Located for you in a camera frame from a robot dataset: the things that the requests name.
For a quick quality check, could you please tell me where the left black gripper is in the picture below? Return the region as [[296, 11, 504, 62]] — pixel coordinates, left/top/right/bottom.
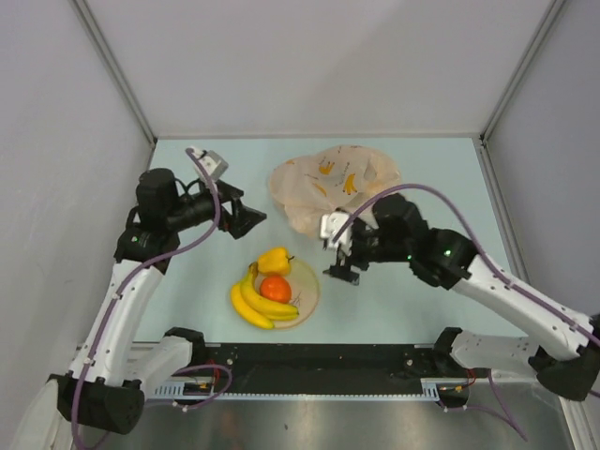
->
[[166, 178, 265, 238]]

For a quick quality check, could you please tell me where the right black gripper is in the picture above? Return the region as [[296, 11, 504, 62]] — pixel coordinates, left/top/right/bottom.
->
[[323, 217, 411, 285]]

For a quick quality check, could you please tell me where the yellow fake bell pepper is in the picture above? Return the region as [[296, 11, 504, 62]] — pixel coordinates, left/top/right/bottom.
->
[[257, 247, 293, 277]]

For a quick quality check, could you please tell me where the fake orange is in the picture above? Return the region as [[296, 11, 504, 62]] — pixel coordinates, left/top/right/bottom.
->
[[260, 276, 293, 303]]

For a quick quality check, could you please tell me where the yellow fake banana bunch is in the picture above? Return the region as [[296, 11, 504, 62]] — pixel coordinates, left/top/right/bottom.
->
[[230, 262, 299, 330]]

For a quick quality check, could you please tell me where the translucent peach plastic bag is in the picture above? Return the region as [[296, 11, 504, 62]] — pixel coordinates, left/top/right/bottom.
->
[[268, 144, 401, 237]]

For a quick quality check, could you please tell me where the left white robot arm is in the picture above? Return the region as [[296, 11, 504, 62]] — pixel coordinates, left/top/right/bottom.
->
[[52, 168, 267, 435]]

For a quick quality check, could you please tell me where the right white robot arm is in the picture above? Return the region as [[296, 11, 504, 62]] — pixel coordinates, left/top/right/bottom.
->
[[319, 193, 599, 401]]

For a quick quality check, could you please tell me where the cream round plate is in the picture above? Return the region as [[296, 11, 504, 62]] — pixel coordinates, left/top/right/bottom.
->
[[255, 259, 321, 330]]

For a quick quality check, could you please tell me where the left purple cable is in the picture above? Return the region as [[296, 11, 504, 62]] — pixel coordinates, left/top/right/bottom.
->
[[69, 147, 233, 449]]

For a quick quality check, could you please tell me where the purple cable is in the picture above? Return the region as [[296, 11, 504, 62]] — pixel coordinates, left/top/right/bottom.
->
[[69, 147, 233, 449], [327, 184, 600, 442]]

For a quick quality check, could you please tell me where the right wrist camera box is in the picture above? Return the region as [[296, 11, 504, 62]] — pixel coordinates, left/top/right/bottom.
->
[[319, 211, 352, 253]]

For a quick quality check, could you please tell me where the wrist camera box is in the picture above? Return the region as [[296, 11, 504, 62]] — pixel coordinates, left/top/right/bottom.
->
[[319, 211, 352, 253], [185, 147, 229, 182]]

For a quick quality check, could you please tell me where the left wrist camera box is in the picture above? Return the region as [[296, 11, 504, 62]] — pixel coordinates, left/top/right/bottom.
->
[[185, 147, 229, 182]]

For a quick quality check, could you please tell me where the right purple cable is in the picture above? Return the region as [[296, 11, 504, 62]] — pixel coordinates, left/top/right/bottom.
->
[[327, 184, 600, 442]]

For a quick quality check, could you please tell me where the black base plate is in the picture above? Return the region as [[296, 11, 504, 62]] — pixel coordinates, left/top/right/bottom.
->
[[187, 343, 488, 397]]

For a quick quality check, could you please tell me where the white slotted cable duct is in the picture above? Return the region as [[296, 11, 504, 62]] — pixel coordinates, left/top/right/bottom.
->
[[154, 377, 444, 403]]

